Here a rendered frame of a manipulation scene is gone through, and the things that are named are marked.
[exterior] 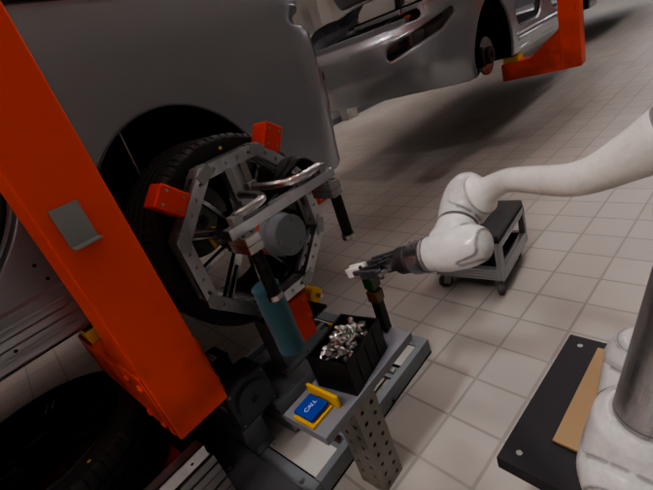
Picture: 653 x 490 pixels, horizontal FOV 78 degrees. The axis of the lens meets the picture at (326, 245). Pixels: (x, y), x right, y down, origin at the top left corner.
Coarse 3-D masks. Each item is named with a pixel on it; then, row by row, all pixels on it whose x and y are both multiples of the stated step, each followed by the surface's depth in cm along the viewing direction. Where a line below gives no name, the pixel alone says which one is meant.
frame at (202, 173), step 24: (192, 168) 118; (216, 168) 118; (192, 192) 113; (192, 216) 115; (312, 216) 148; (168, 240) 115; (312, 240) 149; (192, 264) 115; (312, 264) 149; (192, 288) 121; (288, 288) 142; (240, 312) 128
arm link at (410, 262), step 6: (414, 240) 103; (420, 240) 101; (408, 246) 102; (414, 246) 101; (408, 252) 101; (414, 252) 100; (408, 258) 101; (414, 258) 100; (420, 258) 98; (408, 264) 102; (414, 264) 100; (420, 264) 99; (414, 270) 102; (420, 270) 101; (426, 270) 100
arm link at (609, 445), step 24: (648, 288) 55; (648, 312) 55; (648, 336) 56; (648, 360) 58; (624, 384) 65; (648, 384) 59; (600, 408) 72; (624, 408) 66; (648, 408) 62; (600, 432) 70; (624, 432) 67; (648, 432) 64; (576, 456) 77; (600, 456) 70; (624, 456) 67; (648, 456) 64; (600, 480) 69; (624, 480) 66; (648, 480) 65
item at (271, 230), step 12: (276, 216) 121; (288, 216) 120; (264, 228) 120; (276, 228) 117; (288, 228) 121; (300, 228) 124; (264, 240) 121; (276, 240) 118; (288, 240) 121; (300, 240) 125; (264, 252) 125; (276, 252) 121; (288, 252) 121
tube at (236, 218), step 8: (232, 176) 122; (232, 184) 122; (232, 192) 122; (240, 192) 121; (248, 192) 117; (256, 192) 114; (240, 200) 123; (256, 200) 107; (264, 200) 110; (240, 208) 104; (248, 208) 105; (256, 208) 107; (232, 216) 103; (240, 216) 103; (232, 224) 102
